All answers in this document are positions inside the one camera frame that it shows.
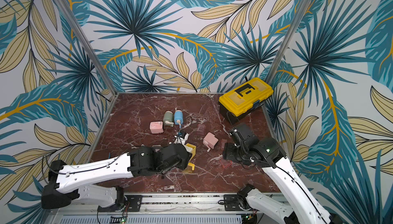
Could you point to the yellow black toolbox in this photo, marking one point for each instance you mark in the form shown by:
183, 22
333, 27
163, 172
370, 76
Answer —
239, 102

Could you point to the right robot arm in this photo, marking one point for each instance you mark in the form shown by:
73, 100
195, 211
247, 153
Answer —
302, 207

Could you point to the green pencil sharpener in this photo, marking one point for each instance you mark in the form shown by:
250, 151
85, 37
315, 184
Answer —
168, 119

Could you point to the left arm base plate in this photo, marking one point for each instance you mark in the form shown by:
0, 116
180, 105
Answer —
130, 203

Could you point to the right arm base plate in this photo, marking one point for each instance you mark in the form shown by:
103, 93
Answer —
233, 202

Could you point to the blue pencil sharpener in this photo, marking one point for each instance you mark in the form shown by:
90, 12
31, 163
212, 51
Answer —
178, 118

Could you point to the pink sharpener right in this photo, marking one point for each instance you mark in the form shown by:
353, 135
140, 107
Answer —
210, 141

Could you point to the clear pink tray back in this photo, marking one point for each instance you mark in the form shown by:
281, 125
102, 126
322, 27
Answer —
201, 128

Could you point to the pink sharpener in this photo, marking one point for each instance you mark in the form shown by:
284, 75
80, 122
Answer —
156, 127
210, 141

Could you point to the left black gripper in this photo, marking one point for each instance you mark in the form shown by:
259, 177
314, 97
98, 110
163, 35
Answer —
184, 164

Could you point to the aluminium front rail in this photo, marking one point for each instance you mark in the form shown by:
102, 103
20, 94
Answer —
163, 208

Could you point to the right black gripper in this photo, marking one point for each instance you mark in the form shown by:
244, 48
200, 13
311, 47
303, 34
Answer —
235, 132

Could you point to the pink sharpener back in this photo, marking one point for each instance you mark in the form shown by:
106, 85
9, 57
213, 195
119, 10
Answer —
156, 127

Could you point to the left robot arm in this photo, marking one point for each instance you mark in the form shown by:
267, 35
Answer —
80, 183

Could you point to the red transparent tray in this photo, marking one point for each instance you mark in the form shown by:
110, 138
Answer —
225, 164

